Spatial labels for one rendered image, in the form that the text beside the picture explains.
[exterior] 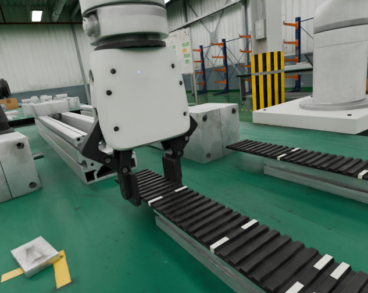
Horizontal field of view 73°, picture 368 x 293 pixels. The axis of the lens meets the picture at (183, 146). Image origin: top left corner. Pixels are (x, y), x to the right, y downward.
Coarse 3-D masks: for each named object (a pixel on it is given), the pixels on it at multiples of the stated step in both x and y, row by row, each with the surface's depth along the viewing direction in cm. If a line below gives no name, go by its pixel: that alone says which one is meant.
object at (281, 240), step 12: (264, 240) 19; (276, 240) 19; (288, 240) 18; (240, 252) 18; (252, 252) 18; (264, 252) 17; (276, 252) 18; (228, 264) 17; (240, 264) 17; (252, 264) 17; (264, 264) 17
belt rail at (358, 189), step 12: (264, 168) 38; (276, 168) 37; (288, 168) 35; (300, 168) 33; (312, 168) 32; (288, 180) 35; (300, 180) 34; (312, 180) 32; (324, 180) 31; (336, 180) 30; (348, 180) 28; (360, 180) 27; (336, 192) 30; (348, 192) 29; (360, 192) 28
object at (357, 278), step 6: (354, 276) 15; (360, 276) 15; (366, 276) 15; (348, 282) 15; (354, 282) 14; (360, 282) 14; (366, 282) 14; (342, 288) 14; (348, 288) 14; (354, 288) 14; (360, 288) 14; (366, 288) 14
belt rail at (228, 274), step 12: (156, 216) 28; (168, 228) 26; (180, 240) 24; (192, 240) 22; (192, 252) 23; (204, 252) 22; (204, 264) 22; (216, 264) 20; (228, 276) 19; (240, 276) 18; (240, 288) 18; (252, 288) 18
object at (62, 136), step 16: (64, 112) 91; (48, 128) 71; (64, 128) 52; (80, 128) 69; (64, 144) 52; (80, 144) 43; (64, 160) 58; (80, 160) 42; (80, 176) 45; (96, 176) 44
